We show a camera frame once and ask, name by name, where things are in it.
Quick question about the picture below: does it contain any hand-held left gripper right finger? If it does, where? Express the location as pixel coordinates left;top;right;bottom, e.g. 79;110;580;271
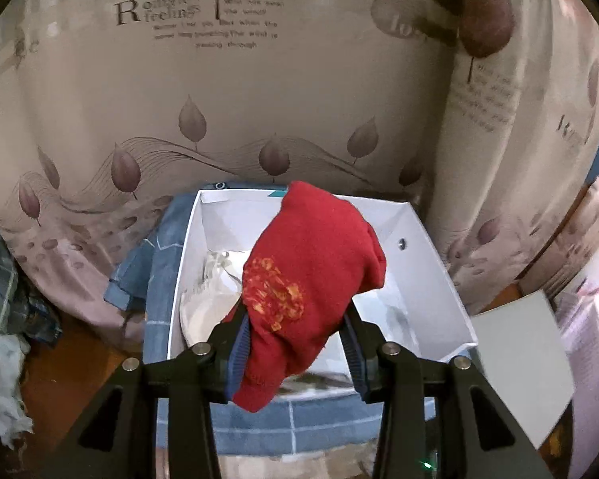
342;304;555;479

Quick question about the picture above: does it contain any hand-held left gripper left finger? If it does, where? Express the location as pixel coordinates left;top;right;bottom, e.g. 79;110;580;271
45;299;254;479

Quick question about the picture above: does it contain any white shoe box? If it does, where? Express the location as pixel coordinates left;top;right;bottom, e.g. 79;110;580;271
167;188;480;400

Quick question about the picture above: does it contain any red underwear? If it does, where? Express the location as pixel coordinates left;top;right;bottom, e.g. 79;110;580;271
232;181;387;414

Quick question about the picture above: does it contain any white garment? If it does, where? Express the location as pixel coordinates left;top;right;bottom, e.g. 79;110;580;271
180;249;260;347

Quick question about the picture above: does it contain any blue checked cloth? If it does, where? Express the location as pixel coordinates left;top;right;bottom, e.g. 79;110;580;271
104;182;440;457

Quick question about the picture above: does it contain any white box lid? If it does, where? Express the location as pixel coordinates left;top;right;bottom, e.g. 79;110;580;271
472;289;576;452

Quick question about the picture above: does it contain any white crumpled plastic sheet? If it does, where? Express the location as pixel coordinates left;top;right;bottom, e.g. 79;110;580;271
0;332;35;452

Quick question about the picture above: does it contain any pale pink printed sheet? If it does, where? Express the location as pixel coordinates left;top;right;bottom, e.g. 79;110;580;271
554;279;599;440

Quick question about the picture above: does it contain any leaf print curtain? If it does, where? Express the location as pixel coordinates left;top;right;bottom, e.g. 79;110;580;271
0;0;599;340

